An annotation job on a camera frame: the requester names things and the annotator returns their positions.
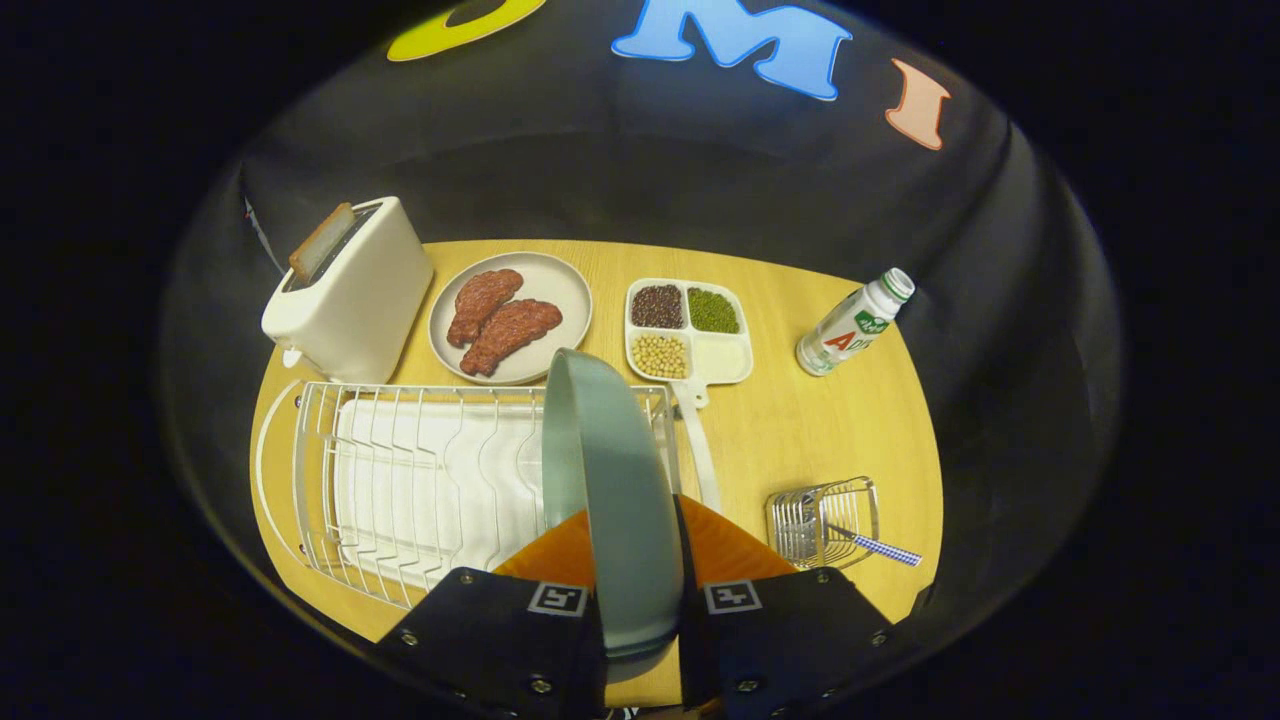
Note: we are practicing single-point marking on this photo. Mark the white toaster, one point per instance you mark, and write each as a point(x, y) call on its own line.
point(360, 300)

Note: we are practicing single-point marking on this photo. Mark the pile of dark beans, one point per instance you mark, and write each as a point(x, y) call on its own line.
point(657, 306)

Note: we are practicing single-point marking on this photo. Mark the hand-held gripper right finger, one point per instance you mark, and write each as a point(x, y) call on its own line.
point(690, 655)

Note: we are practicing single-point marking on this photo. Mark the brown meat slice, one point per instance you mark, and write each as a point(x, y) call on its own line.
point(483, 300)
point(510, 333)

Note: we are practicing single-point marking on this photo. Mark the white divided tray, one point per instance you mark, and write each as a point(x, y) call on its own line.
point(725, 355)

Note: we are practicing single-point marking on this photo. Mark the black backdrop cloth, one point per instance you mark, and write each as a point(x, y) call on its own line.
point(700, 170)

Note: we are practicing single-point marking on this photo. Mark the toast slice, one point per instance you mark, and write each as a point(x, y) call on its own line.
point(320, 245)

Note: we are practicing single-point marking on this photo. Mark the white drink bottle green cap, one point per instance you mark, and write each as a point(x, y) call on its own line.
point(850, 330)

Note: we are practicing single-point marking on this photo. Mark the beige round plate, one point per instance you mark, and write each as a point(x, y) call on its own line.
point(560, 285)

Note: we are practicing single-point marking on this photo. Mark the pile of yellow soybeans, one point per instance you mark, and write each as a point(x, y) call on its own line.
point(661, 356)

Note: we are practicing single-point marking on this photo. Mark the white drip tray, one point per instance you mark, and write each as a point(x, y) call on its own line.
point(440, 480)

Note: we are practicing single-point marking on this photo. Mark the pale green plate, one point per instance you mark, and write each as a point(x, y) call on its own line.
point(630, 500)

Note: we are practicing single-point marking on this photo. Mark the pile of green beans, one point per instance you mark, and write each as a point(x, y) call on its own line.
point(713, 311)

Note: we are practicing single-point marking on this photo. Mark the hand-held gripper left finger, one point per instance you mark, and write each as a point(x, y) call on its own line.
point(480, 640)

